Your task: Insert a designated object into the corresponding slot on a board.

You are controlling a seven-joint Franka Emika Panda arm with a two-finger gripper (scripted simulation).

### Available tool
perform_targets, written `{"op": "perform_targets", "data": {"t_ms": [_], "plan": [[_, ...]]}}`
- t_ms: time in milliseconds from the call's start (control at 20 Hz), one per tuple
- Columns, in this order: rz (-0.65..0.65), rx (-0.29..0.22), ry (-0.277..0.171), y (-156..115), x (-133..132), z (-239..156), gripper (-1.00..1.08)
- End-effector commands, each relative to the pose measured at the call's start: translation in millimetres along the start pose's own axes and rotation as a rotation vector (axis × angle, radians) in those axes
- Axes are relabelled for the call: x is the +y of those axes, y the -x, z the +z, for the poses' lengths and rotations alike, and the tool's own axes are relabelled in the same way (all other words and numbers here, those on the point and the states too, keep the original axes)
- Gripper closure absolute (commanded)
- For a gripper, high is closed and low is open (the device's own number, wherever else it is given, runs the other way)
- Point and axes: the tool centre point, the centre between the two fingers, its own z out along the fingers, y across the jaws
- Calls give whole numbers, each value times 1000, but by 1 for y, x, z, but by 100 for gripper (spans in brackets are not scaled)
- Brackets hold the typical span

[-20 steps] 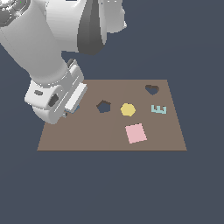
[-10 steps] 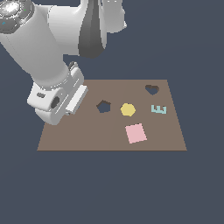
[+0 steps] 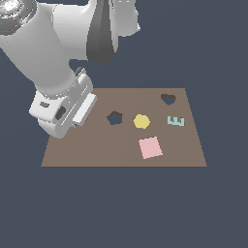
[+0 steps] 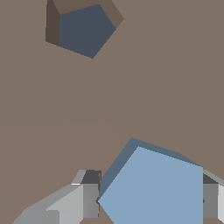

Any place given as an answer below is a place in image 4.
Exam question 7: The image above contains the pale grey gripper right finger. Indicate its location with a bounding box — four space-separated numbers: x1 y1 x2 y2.
202 169 224 224

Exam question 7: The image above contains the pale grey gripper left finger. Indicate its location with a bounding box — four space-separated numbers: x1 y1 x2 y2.
11 169 102 224

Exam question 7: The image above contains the light blue pentagon block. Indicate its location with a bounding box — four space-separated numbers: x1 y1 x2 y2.
96 136 204 224

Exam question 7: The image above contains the brown board with pentagon slot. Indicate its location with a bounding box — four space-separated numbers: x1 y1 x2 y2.
0 0 224 224

